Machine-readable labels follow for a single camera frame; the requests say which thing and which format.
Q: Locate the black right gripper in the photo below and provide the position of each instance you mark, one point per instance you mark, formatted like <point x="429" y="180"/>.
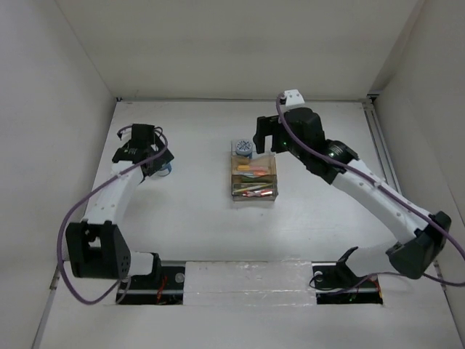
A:
<point x="266" y="126"/>

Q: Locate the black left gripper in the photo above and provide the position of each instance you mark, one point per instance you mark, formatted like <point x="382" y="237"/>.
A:
<point x="163" y="158"/>

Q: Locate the blue tape roll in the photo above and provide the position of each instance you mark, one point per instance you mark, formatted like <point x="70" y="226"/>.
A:
<point x="165" y="170"/>
<point x="244" y="148"/>

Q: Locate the green highlighter marker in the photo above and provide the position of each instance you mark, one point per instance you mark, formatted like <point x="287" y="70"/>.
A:
<point x="254" y="178"/>

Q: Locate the yellow pen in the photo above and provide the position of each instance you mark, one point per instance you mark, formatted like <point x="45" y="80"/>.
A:
<point x="250" y="188"/>

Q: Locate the orange pen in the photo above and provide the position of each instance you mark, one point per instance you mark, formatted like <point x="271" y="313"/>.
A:
<point x="264" y="189"/>

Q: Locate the orange capped clear marker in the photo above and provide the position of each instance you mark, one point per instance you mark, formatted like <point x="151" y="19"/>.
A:
<point x="262" y="169"/>

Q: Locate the red pen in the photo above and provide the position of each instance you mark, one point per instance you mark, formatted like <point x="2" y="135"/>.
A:
<point x="258" y="194"/>

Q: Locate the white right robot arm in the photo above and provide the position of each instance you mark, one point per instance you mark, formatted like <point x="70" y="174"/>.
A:
<point x="417" y="244"/>

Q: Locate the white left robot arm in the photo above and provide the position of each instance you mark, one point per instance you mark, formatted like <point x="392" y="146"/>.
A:
<point x="96" y="245"/>

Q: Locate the three-tier acrylic organizer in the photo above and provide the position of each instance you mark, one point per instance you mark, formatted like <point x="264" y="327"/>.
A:
<point x="258" y="159"/>

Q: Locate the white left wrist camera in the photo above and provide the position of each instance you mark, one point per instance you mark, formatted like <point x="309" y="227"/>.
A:
<point x="123" y="131"/>

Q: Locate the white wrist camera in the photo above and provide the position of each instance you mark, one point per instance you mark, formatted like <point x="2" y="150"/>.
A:
<point x="123" y="131"/>
<point x="291" y="99"/>

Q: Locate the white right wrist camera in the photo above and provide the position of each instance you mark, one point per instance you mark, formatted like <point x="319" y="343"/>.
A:
<point x="291" y="99"/>

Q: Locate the aluminium frame rail right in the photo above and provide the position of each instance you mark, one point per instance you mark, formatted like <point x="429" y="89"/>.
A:
<point x="379" y="141"/>

